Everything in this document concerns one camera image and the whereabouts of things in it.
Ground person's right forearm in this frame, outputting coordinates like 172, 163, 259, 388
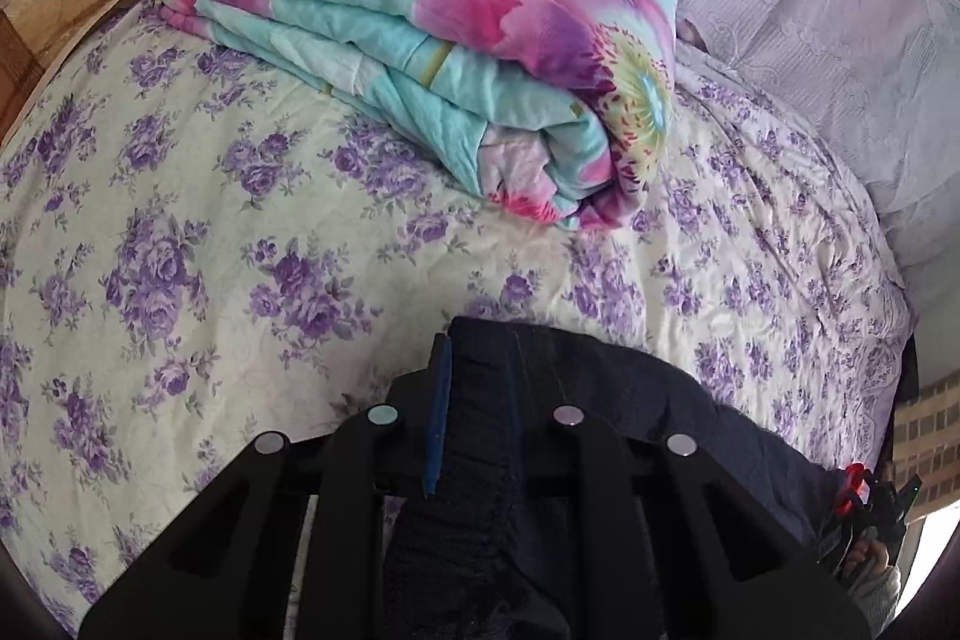
844, 561, 902, 630

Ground folded turquoise floral quilt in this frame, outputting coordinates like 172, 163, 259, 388
154, 0, 680, 232

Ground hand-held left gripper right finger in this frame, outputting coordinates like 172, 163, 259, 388
520, 406, 875, 640

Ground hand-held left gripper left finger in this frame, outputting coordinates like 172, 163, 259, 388
79, 332, 453, 640

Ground purple floral bed sheet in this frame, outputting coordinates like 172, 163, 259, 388
0, 0, 920, 633

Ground white lace cloth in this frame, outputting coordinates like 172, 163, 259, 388
480, 0, 960, 270

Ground brick patterned cloth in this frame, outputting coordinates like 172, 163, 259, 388
889, 370, 960, 513

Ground dark navy pants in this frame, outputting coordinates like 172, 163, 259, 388
382, 316, 856, 640

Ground red cloth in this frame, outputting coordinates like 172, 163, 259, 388
838, 462, 868, 515

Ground person's right hand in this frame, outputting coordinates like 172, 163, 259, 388
850, 535, 895, 575

